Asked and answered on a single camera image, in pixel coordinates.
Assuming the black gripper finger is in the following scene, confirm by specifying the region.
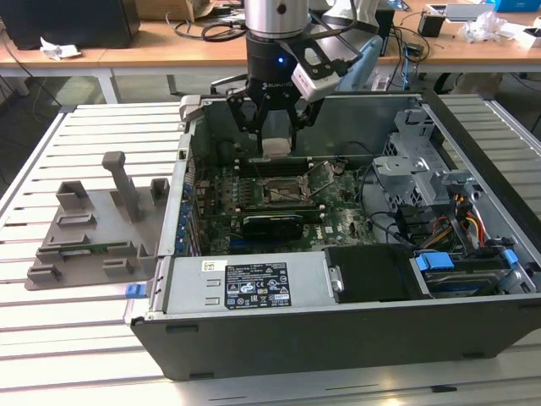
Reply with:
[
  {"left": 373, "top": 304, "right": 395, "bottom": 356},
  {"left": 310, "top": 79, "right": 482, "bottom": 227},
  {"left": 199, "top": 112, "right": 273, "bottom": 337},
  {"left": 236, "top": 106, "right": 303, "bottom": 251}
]
[
  {"left": 226, "top": 86, "right": 271, "bottom": 154},
  {"left": 281, "top": 99, "right": 325, "bottom": 151}
]

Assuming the silver CPU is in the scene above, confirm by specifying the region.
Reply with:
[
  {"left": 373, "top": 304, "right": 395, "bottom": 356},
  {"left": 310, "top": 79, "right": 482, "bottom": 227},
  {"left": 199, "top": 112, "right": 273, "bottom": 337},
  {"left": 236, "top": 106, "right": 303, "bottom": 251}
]
[{"left": 260, "top": 137, "right": 293, "bottom": 161}]

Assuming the metal socket cover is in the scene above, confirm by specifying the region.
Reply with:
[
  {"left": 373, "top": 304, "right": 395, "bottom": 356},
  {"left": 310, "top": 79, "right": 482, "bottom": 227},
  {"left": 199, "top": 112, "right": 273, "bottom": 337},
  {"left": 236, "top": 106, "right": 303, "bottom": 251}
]
[{"left": 304, "top": 162, "right": 336, "bottom": 199}]

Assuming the CPU socket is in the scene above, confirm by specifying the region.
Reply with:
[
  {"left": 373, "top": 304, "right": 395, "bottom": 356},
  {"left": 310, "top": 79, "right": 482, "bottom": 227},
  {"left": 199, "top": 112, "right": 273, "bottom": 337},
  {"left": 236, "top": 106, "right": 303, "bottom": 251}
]
[{"left": 262, "top": 176, "right": 306, "bottom": 207}]

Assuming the long wooden desk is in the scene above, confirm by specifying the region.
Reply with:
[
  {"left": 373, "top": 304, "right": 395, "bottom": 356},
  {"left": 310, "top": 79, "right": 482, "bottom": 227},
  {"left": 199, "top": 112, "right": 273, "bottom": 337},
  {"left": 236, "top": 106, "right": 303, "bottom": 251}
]
[{"left": 0, "top": 16, "right": 541, "bottom": 81}]

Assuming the green motherboard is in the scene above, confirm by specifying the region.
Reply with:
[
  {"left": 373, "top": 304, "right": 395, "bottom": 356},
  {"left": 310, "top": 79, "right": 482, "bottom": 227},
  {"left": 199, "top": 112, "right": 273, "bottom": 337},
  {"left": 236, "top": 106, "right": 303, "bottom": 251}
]
[{"left": 190, "top": 158, "right": 380, "bottom": 257}]

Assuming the metal drive cage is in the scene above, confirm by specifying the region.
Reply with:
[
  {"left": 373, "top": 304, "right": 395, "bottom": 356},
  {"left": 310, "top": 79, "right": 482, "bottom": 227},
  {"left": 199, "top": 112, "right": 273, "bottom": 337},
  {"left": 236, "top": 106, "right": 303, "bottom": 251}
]
[{"left": 371, "top": 107, "right": 478, "bottom": 208}]

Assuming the black speaker box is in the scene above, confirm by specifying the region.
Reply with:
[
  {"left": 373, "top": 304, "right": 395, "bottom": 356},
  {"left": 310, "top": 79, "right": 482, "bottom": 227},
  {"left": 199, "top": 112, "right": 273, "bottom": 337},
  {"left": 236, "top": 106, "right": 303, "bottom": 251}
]
[{"left": 377, "top": 8, "right": 396, "bottom": 58}]

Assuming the cardboard box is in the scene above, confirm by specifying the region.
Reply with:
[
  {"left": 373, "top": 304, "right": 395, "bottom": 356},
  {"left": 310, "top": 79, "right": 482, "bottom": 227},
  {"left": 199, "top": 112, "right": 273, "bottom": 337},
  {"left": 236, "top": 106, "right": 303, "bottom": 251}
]
[{"left": 138, "top": 0, "right": 205, "bottom": 23}]

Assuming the black graphics card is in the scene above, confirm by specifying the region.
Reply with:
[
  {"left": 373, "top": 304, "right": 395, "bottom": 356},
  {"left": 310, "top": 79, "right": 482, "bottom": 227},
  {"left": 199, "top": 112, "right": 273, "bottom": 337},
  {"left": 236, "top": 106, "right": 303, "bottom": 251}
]
[{"left": 241, "top": 211, "right": 304, "bottom": 243}]

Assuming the small black cube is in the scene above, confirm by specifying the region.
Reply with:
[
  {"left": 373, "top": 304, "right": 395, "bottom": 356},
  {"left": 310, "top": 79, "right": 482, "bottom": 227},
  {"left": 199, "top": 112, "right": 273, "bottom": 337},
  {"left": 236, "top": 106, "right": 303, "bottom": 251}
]
[{"left": 417, "top": 11, "right": 447, "bottom": 38}]

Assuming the black plastic shroud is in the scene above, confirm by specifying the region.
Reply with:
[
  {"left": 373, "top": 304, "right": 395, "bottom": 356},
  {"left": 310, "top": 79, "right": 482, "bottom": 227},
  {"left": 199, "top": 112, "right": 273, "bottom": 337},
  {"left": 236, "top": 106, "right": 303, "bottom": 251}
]
[{"left": 324, "top": 244, "right": 422, "bottom": 305}]

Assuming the grey parts rack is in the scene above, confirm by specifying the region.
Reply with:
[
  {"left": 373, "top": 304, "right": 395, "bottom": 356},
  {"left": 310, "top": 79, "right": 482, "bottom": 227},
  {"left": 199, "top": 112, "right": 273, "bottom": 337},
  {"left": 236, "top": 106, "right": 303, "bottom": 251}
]
[{"left": 25, "top": 151, "right": 170, "bottom": 293}]

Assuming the grey power supply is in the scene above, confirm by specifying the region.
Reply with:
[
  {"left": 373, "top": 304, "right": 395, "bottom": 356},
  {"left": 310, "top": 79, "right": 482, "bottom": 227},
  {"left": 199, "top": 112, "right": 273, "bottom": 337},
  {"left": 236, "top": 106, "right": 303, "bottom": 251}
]
[{"left": 162, "top": 251, "right": 339, "bottom": 316}]

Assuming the grey tray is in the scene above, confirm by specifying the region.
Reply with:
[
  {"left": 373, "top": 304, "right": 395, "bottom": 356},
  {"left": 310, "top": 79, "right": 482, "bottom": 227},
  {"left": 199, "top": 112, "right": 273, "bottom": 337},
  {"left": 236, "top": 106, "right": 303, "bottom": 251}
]
[{"left": 444, "top": 3, "right": 496, "bottom": 23}]

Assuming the clear plastic bag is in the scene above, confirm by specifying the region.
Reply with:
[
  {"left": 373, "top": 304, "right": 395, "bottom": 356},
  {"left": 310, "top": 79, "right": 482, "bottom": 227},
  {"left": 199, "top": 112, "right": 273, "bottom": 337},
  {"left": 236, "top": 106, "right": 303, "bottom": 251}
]
[{"left": 458, "top": 10, "right": 509, "bottom": 45}]

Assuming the black desktop computer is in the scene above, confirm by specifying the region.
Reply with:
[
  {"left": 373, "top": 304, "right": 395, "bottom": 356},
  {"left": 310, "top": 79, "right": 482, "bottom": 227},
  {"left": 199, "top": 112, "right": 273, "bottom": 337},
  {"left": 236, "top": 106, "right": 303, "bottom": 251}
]
[{"left": 6, "top": 0, "right": 141, "bottom": 49}]

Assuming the blue disk carrier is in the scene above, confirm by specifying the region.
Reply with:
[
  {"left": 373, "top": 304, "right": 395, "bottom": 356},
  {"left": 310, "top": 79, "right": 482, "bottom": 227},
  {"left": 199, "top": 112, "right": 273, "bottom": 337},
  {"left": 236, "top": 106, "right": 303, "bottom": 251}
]
[{"left": 415, "top": 250, "right": 456, "bottom": 272}]

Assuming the crumpled white paper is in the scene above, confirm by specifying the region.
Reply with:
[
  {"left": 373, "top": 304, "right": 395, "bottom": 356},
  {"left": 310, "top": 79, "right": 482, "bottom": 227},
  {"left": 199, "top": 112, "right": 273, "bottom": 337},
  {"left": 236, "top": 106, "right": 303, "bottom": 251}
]
[{"left": 39, "top": 36, "right": 82, "bottom": 61}]

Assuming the green RAM stick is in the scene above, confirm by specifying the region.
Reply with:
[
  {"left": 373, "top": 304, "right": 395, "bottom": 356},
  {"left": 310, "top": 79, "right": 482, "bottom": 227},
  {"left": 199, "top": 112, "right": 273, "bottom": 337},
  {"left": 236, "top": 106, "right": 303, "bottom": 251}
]
[{"left": 58, "top": 241, "right": 109, "bottom": 257}]

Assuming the white box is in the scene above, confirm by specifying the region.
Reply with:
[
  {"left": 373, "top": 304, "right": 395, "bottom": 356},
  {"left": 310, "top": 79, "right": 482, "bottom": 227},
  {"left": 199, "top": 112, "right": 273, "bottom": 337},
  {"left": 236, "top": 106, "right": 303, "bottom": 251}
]
[{"left": 497, "top": 23, "right": 541, "bottom": 52}]

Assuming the hard disk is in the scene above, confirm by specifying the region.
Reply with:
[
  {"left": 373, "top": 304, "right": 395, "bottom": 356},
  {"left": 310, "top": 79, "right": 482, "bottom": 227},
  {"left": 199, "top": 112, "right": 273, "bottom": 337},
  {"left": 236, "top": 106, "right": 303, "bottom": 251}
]
[{"left": 422, "top": 268, "right": 498, "bottom": 299}]

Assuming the black and grey PC case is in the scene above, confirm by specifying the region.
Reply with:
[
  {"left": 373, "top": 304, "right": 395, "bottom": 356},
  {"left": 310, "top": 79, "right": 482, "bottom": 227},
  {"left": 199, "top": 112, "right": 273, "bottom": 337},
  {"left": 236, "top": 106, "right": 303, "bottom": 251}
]
[{"left": 122, "top": 91, "right": 541, "bottom": 381}]

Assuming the blue box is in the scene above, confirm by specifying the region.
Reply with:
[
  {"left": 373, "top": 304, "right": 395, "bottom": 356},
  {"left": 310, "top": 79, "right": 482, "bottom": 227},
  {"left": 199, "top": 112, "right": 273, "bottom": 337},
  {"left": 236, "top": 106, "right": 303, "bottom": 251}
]
[{"left": 493, "top": 0, "right": 541, "bottom": 13}]

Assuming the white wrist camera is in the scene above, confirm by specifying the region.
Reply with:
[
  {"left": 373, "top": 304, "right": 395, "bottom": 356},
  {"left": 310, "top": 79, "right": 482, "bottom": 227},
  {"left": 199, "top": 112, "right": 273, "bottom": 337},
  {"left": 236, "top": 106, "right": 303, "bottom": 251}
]
[{"left": 291, "top": 48, "right": 339, "bottom": 103}]

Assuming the grey case handle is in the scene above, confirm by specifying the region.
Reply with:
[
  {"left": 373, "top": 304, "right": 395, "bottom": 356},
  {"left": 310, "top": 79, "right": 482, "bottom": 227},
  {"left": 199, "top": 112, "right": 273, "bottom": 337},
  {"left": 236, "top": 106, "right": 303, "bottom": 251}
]
[{"left": 178, "top": 94, "right": 205, "bottom": 133}]

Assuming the coloured power wire bundle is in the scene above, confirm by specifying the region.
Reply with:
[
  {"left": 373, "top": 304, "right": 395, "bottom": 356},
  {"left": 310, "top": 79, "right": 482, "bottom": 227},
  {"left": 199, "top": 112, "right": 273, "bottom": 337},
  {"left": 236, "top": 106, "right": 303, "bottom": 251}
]
[{"left": 422, "top": 192, "right": 486, "bottom": 251}]

